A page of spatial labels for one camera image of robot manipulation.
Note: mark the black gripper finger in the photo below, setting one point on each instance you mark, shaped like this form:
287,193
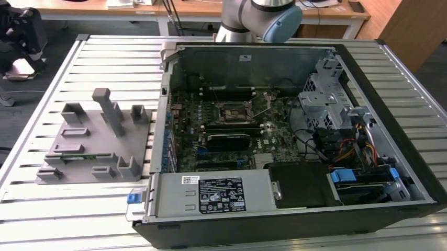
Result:
41,66
6,64

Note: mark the silver CPU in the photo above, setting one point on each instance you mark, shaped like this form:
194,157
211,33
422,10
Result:
23,73

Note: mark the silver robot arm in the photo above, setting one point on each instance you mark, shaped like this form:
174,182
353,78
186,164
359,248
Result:
241,15

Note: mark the CPU socket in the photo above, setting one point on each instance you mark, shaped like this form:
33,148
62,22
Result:
238,116

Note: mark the grey stand foot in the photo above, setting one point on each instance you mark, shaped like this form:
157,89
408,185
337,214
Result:
6,98

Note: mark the white box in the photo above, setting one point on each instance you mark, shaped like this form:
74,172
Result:
121,4

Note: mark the grey parts rack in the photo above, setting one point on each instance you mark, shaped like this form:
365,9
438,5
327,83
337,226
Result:
98,138

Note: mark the white desk device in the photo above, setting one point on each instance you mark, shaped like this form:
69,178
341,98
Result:
145,2

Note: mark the green RAM stick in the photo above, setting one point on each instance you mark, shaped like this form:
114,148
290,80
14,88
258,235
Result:
87,157

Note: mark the black RAM slot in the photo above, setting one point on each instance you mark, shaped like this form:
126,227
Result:
227,91
233,125
227,97
233,133
227,94
233,130
227,88

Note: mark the blue plastic latch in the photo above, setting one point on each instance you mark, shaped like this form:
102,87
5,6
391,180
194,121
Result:
134,199

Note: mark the grey power supply unit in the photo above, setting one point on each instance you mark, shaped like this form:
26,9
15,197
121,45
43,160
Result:
167,193

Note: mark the white barcode sticker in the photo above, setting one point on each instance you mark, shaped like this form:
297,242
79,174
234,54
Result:
190,180

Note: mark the black graphics card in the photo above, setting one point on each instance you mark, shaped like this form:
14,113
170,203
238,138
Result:
229,143

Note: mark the black rating label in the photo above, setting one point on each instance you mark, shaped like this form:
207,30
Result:
222,194

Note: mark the green motherboard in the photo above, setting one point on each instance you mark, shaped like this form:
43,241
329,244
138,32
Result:
283,123

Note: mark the silver chipset heatsink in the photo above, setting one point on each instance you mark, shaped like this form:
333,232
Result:
263,160

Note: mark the perforated metal drive cage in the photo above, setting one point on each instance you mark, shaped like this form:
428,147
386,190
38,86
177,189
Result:
321,104

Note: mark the silver metal latch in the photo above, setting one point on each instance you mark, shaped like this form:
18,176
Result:
277,189

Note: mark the black plastic shroud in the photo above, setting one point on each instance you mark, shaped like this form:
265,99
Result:
301,183

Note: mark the black open PC case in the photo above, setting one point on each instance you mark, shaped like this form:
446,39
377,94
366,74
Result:
245,235

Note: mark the dark phone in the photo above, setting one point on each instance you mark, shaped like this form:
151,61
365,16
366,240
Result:
357,6

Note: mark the wooden cabinet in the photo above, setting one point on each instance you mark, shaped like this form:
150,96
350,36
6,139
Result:
416,31

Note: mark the blue plastic clip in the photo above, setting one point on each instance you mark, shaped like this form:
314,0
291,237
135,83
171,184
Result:
394,174

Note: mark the wooden desk white frame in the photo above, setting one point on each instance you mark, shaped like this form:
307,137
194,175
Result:
87,10
195,8

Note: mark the small white wall sticker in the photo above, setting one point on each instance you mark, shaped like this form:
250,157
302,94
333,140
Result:
246,57

